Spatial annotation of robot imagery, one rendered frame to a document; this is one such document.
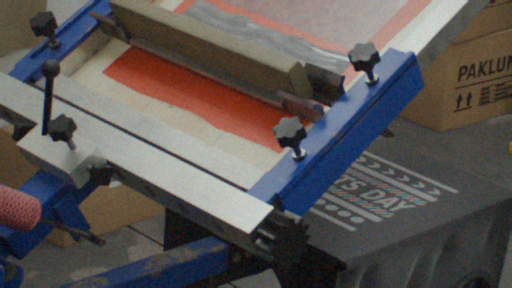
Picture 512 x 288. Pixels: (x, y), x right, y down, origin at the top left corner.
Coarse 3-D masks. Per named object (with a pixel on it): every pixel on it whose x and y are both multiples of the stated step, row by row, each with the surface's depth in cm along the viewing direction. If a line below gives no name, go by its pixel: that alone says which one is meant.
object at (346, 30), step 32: (320, 0) 204; (352, 0) 202; (384, 0) 200; (416, 0) 198; (288, 32) 201; (320, 32) 199; (352, 32) 197; (384, 32) 194; (224, 96) 194; (224, 128) 189; (256, 128) 187
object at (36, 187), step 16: (32, 176) 180; (48, 176) 179; (32, 192) 178; (48, 192) 177; (64, 192) 178; (80, 192) 180; (48, 208) 176; (16, 240) 174; (32, 240) 176; (16, 256) 175
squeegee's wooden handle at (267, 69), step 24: (120, 0) 201; (144, 0) 199; (144, 24) 199; (168, 24) 193; (192, 24) 191; (168, 48) 199; (192, 48) 193; (216, 48) 187; (240, 48) 184; (264, 48) 183; (240, 72) 188; (264, 72) 182; (288, 72) 178; (312, 96) 183
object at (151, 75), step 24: (192, 0) 214; (216, 0) 212; (240, 0) 210; (264, 0) 209; (288, 0) 207; (264, 24) 204; (120, 72) 206; (144, 72) 204; (168, 72) 202; (192, 72) 200; (168, 96) 198; (192, 96) 196
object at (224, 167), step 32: (448, 0) 190; (480, 0) 191; (96, 32) 210; (416, 32) 187; (448, 32) 188; (64, 64) 207; (64, 96) 199; (96, 96) 197; (128, 128) 190; (160, 128) 188; (192, 160) 181; (224, 160) 179
